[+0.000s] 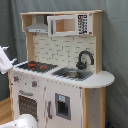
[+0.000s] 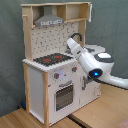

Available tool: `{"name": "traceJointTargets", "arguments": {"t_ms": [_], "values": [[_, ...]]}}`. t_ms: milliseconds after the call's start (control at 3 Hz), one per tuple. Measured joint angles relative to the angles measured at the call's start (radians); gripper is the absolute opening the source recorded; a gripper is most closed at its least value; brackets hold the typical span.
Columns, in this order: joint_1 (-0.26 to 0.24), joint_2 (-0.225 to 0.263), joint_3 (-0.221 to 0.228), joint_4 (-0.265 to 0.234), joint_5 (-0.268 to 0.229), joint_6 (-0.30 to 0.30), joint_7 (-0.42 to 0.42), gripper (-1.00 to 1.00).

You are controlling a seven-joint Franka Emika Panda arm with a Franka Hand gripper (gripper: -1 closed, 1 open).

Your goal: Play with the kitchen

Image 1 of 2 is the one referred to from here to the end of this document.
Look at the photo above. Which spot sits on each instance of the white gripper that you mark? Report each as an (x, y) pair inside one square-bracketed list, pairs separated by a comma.
[(5, 64)]

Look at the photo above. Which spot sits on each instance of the white microwave door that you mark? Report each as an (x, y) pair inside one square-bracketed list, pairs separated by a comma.
[(62, 25)]

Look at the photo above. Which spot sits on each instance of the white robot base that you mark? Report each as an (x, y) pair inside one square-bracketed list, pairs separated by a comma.
[(24, 121)]

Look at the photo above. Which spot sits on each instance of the wooden toy kitchen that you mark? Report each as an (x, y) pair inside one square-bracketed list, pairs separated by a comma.
[(81, 51)]

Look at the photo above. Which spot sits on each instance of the red left stove knob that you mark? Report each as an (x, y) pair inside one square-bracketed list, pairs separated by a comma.
[(16, 78)]

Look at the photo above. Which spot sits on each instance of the red stove knob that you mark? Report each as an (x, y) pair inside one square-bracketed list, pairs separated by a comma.
[(16, 78), (34, 84)]

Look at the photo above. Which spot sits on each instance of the red right stove knob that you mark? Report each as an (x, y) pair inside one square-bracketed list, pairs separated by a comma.
[(34, 84)]

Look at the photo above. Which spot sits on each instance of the black stovetop red burners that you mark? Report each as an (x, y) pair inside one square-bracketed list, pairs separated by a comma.
[(37, 66)]

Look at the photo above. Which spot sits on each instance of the oven door with window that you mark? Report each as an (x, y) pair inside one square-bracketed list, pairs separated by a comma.
[(27, 105)]

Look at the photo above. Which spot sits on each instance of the grey range hood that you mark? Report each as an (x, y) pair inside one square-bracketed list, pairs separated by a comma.
[(39, 26)]

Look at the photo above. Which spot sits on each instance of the metal sink basin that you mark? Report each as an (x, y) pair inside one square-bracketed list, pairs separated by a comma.
[(73, 74)]

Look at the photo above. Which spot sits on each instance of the microwave button panel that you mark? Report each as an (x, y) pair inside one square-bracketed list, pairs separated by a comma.
[(82, 24)]

